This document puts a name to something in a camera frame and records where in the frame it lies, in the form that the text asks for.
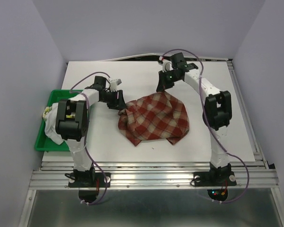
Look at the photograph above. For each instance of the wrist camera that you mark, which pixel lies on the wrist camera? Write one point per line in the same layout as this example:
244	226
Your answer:
166	65
113	84

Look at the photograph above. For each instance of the yellow floral skirt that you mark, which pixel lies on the yellow floral skirt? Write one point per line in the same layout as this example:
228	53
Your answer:
46	112

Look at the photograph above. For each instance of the aluminium rail frame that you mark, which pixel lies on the aluminium rail frame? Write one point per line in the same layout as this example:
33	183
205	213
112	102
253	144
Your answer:
159	193

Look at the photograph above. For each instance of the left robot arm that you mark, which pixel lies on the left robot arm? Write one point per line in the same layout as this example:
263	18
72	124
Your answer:
72	123

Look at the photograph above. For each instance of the red plaid skirt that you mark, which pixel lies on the red plaid skirt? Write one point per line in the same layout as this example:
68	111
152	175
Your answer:
154	117

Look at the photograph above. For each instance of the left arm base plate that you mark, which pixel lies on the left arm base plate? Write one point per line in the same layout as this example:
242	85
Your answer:
98	181

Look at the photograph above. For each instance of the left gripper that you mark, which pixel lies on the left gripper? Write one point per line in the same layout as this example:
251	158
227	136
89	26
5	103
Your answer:
118	104

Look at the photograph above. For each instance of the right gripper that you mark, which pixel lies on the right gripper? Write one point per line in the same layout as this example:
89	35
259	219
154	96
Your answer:
163	84

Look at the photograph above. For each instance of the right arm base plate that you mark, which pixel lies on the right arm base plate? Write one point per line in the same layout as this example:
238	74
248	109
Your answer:
206	179

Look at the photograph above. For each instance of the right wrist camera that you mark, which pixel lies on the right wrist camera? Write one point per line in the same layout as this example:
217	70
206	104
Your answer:
166	65

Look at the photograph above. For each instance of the green plastic tray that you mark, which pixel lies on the green plastic tray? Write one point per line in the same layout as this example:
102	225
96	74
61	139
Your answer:
47	139

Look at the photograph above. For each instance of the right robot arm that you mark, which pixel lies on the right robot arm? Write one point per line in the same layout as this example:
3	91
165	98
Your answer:
217	114

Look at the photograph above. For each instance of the white skirt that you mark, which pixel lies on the white skirt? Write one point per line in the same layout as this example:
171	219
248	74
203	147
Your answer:
50	130

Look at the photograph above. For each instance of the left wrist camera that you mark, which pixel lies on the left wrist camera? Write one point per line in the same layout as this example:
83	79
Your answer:
113	84

